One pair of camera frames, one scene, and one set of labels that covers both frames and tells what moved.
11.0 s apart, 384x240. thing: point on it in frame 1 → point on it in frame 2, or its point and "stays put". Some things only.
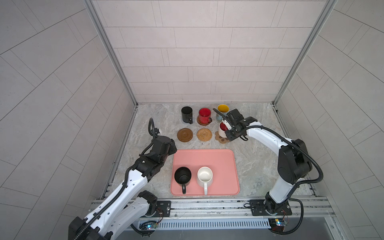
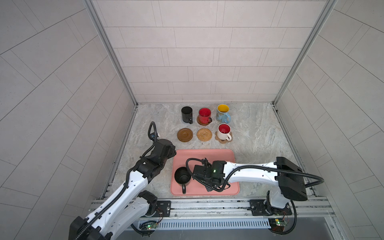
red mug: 204,114 stays put
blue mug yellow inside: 223,108 stays put
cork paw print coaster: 221,139 stays put
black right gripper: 229,136 → 203,183
